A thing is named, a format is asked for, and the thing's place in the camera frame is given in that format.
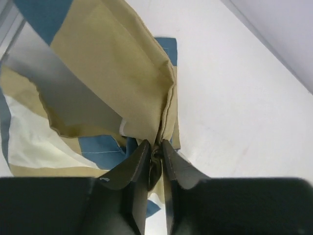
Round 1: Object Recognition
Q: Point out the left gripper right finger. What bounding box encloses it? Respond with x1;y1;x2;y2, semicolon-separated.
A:
162;140;313;235

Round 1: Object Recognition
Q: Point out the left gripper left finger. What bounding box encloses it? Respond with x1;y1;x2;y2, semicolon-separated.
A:
0;141;150;235

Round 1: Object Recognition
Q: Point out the blue tan white checked pillowcase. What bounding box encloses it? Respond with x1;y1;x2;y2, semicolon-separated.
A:
0;0;180;217

